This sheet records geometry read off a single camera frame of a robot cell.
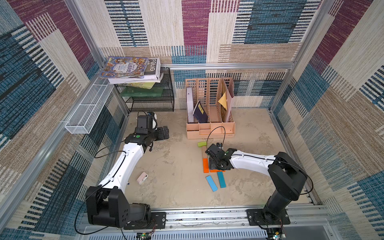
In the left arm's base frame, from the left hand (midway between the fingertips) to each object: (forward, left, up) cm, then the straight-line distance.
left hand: (160, 130), depth 84 cm
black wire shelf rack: (+39, +9, -8) cm, 40 cm away
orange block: (-11, -25, -20) cm, 34 cm away
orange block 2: (-15, -32, -19) cm, 40 cm away
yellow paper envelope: (+17, -36, +6) cm, 41 cm away
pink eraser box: (-19, +11, -18) cm, 28 cm away
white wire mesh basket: (-3, +33, +14) cm, 36 cm away
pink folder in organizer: (+20, -40, +10) cm, 46 cm away
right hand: (-11, -31, -18) cm, 38 cm away
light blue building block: (-23, -28, -20) cm, 41 cm away
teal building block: (-20, -34, -20) cm, 44 cm away
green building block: (+2, -24, -18) cm, 30 cm away
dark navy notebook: (+23, -24, -10) cm, 34 cm away
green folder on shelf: (+26, +16, +7) cm, 31 cm away
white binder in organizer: (+22, -17, +2) cm, 28 cm away
